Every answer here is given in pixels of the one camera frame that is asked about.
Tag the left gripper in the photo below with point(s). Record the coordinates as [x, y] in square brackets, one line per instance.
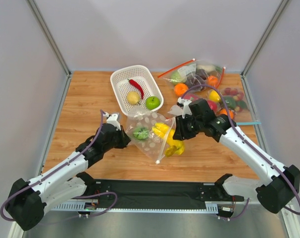
[123, 138]

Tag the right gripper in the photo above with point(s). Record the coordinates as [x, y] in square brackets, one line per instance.
[180, 128]

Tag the yellow fake banana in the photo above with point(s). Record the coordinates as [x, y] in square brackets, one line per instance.
[176, 147]

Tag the clear dotted zip bag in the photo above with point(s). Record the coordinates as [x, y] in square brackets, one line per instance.
[154, 147]

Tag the green fake apple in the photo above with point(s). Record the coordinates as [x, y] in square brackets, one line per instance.
[152, 102]

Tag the yellow fake pear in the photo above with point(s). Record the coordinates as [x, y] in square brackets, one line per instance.
[133, 98]

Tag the red fake chili pepper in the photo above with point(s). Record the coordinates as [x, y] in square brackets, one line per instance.
[137, 86]

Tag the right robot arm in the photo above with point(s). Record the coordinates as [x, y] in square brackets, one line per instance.
[277, 184]

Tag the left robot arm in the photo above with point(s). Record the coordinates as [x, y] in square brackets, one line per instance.
[28, 201]

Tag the green fake fruit black stripe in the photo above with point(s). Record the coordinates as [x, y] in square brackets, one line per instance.
[141, 133]

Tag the middle zip bag red seal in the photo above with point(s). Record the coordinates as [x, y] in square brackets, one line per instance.
[175, 110]

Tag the zip bag red seal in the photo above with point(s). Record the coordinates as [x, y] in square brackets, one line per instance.
[195, 72]
[175, 110]

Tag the loose orange fake fruit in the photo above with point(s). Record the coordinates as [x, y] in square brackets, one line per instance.
[180, 89]

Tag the back zip bag red seal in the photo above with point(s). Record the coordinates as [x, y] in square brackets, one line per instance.
[195, 72]

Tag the right zip bag blue seal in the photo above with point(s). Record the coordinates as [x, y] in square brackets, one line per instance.
[236, 102]

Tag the white perforated plastic basket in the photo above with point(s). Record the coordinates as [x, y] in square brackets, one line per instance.
[138, 79]

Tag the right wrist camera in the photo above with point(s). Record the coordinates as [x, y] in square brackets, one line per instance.
[184, 105]

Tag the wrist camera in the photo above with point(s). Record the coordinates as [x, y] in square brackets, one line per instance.
[184, 105]
[114, 119]

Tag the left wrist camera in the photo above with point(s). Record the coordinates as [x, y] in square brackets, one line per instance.
[114, 119]

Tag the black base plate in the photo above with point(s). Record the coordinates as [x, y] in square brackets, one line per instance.
[133, 194]

